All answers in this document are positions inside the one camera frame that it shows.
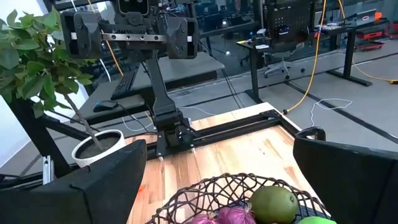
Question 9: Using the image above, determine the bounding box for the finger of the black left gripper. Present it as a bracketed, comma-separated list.
[60, 11, 104, 60]
[157, 15, 200, 60]

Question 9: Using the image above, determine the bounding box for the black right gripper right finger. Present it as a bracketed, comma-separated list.
[292, 137, 398, 224]

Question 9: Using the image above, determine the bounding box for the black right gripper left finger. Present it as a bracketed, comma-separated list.
[0, 139, 148, 224]

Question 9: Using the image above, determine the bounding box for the bright green apple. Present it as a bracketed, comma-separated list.
[297, 216, 338, 224]

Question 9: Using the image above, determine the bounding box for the olive green round fruit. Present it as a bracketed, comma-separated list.
[248, 185, 299, 224]

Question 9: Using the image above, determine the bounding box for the purple grape bunch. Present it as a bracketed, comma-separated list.
[189, 203, 257, 224]

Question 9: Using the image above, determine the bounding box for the black wire basket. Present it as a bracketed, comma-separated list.
[146, 172, 330, 224]

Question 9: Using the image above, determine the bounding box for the black keyboard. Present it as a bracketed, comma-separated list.
[110, 68, 140, 101]

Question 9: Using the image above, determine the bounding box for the white plant pot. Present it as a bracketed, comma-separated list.
[71, 129, 126, 169]

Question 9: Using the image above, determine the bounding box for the round dark woven placemat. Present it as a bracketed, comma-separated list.
[298, 203, 330, 218]

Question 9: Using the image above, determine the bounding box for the black computer mouse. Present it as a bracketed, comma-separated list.
[92, 99, 119, 113]

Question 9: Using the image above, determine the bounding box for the green leafy plant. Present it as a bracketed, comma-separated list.
[0, 7, 105, 153]

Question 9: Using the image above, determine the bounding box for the black and white office chair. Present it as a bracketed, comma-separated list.
[263, 1, 313, 80]

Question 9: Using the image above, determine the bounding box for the black office desk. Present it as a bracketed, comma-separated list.
[236, 18, 389, 105]

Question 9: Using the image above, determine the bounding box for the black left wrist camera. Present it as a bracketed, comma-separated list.
[117, 0, 150, 17]

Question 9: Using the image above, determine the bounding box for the silver metal bracket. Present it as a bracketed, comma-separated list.
[42, 154, 56, 186]

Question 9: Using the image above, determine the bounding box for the dark glass window wall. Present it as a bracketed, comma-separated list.
[186, 0, 268, 78]

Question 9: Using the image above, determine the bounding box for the black frame handle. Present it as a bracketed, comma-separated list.
[295, 126, 326, 141]

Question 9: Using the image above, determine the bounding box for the black diagonal frame strut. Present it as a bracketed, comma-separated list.
[7, 96, 94, 180]

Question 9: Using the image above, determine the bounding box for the thin white cable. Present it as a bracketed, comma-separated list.
[309, 98, 354, 127]

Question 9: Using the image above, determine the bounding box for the black aluminium rig frame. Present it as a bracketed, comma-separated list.
[155, 108, 312, 156]

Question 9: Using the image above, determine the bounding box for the orange yellow cable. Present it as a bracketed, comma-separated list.
[337, 0, 398, 85]
[282, 0, 328, 115]

